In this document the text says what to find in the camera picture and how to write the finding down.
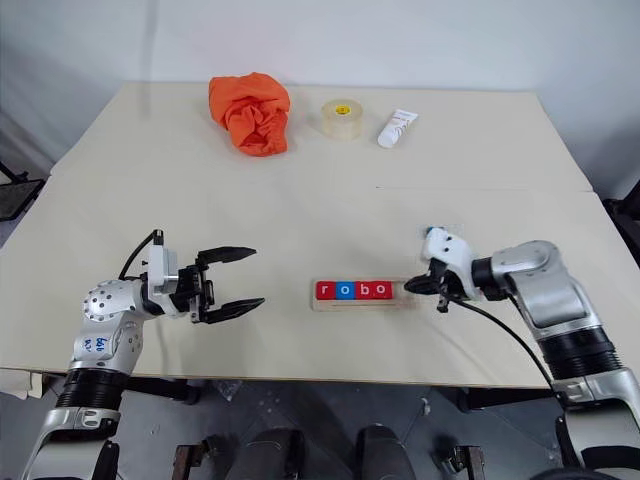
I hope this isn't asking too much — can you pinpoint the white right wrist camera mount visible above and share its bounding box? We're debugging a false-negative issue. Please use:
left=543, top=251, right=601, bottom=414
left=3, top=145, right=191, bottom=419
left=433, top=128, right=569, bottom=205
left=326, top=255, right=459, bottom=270
left=418, top=227, right=476, bottom=299

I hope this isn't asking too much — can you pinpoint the crumpled orange cloth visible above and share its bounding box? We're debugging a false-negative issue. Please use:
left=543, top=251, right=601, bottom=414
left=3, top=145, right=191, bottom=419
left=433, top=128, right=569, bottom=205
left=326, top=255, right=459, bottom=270
left=208, top=72, right=292, bottom=158

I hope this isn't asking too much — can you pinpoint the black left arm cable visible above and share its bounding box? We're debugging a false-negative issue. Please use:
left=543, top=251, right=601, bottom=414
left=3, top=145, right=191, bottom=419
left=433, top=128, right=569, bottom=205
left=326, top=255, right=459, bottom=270
left=118, top=229, right=166, bottom=281

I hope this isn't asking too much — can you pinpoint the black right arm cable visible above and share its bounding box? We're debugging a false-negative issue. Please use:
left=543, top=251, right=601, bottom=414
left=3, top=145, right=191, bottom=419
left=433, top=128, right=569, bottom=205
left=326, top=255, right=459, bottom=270
left=438, top=293, right=569, bottom=404

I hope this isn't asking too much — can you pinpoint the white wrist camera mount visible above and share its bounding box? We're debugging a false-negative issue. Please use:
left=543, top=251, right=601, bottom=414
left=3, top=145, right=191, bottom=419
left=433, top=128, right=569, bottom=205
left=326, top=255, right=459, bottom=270
left=146, top=244, right=180, bottom=302
left=418, top=227, right=476, bottom=299

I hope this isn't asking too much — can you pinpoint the dark equipment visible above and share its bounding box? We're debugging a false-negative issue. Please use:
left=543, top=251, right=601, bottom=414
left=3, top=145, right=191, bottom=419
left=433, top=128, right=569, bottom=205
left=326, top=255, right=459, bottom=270
left=601, top=178, right=640, bottom=244

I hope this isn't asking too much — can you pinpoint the black stand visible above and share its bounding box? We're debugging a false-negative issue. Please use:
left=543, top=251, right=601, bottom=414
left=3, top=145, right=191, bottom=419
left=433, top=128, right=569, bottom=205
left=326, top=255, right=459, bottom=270
left=0, top=158, right=46, bottom=222

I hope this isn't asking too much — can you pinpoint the light wooden letter tray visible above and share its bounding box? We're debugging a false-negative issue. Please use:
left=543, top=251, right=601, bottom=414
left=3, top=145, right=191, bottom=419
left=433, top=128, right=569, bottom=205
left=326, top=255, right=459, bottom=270
left=310, top=278, right=422, bottom=313

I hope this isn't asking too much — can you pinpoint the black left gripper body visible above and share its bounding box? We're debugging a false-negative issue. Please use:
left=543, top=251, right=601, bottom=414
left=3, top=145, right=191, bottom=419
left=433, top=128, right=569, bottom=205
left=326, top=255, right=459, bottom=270
left=168, top=252, right=217, bottom=324

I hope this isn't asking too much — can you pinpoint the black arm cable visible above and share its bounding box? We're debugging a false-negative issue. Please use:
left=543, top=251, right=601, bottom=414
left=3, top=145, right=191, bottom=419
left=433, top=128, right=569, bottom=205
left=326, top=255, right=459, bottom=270
left=438, top=293, right=569, bottom=404
left=118, top=229, right=166, bottom=281

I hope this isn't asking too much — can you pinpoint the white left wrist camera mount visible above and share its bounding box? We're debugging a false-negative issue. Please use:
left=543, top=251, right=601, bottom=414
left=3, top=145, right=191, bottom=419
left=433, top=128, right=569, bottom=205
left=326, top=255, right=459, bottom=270
left=146, top=244, right=180, bottom=302

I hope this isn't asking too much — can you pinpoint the white cream tube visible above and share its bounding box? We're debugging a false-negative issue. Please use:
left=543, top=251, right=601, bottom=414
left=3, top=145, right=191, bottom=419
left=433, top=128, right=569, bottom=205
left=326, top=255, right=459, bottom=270
left=376, top=108, right=420, bottom=150

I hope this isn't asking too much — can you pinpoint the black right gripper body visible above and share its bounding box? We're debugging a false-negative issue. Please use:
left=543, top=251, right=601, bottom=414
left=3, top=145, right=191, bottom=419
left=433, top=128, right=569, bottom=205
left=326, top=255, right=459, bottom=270
left=427, top=259, right=474, bottom=314

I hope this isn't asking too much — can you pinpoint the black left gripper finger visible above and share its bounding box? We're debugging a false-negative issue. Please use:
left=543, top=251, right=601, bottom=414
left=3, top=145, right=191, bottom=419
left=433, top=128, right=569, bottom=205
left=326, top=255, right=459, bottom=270
left=202, top=297, right=266, bottom=325
left=195, top=245, right=258, bottom=268

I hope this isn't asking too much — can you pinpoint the clear tape roll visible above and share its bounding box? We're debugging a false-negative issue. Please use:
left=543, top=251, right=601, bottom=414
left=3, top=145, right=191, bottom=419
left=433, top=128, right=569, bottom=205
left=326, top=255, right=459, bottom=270
left=319, top=98, right=366, bottom=141

